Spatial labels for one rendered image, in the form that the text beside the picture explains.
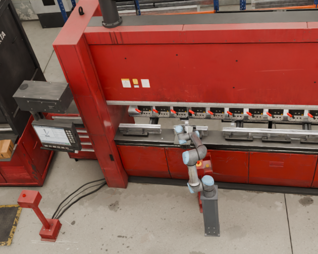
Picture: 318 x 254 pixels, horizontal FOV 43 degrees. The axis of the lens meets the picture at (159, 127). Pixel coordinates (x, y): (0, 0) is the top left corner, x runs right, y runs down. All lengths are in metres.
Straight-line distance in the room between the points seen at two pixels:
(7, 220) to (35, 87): 2.21
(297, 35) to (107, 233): 3.13
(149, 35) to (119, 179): 2.17
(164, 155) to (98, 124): 0.91
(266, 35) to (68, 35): 1.82
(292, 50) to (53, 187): 3.60
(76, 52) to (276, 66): 1.86
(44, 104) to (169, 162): 1.75
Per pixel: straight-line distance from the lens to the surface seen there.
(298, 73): 3.97
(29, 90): 4.08
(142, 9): 5.83
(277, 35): 3.68
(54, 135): 4.24
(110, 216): 5.21
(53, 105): 3.92
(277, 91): 4.10
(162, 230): 4.97
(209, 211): 4.43
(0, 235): 5.62
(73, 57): 3.94
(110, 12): 3.87
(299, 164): 4.76
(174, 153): 4.76
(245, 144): 4.53
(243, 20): 3.75
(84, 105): 4.34
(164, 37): 3.76
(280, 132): 4.54
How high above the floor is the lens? 4.29
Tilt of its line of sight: 45 degrees down
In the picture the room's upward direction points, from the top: 11 degrees counter-clockwise
